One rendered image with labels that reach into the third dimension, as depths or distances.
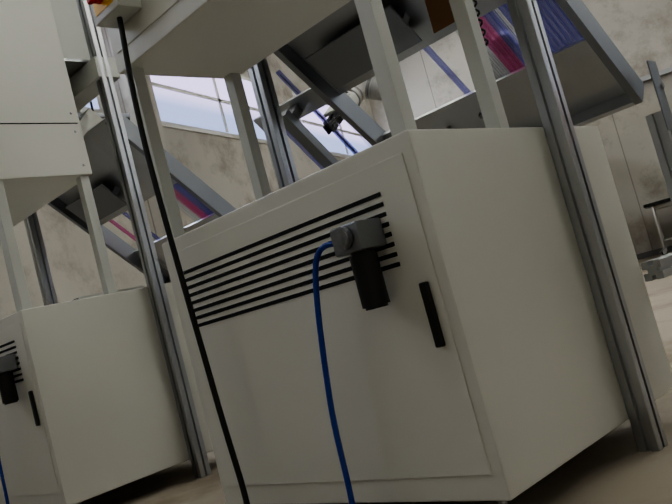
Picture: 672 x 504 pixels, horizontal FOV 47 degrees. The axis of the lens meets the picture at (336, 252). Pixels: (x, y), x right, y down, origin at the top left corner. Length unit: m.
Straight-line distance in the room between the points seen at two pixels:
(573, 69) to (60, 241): 4.51
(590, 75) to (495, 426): 1.06
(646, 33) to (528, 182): 10.42
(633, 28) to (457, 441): 10.80
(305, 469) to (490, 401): 0.43
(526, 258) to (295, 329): 0.42
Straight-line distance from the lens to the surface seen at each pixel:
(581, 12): 1.84
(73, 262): 5.91
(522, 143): 1.41
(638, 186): 11.51
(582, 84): 1.99
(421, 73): 12.32
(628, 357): 1.48
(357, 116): 2.17
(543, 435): 1.26
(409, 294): 1.17
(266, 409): 1.48
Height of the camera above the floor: 0.38
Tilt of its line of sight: 4 degrees up
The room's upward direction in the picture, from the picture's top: 15 degrees counter-clockwise
